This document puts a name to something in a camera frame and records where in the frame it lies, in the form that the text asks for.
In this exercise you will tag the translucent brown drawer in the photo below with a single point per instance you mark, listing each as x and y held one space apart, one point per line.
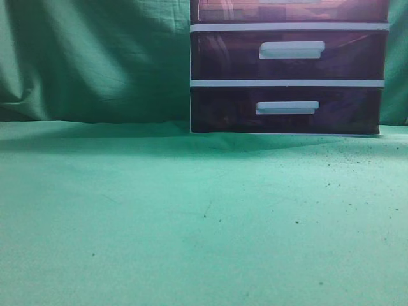
310 110
248 11
288 55

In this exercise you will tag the green cloth table cover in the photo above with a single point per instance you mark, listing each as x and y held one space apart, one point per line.
150 214

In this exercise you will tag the green cloth backdrop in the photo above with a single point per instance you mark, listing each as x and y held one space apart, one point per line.
95 61

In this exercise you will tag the white drawer cabinet frame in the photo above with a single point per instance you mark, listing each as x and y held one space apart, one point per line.
288 26

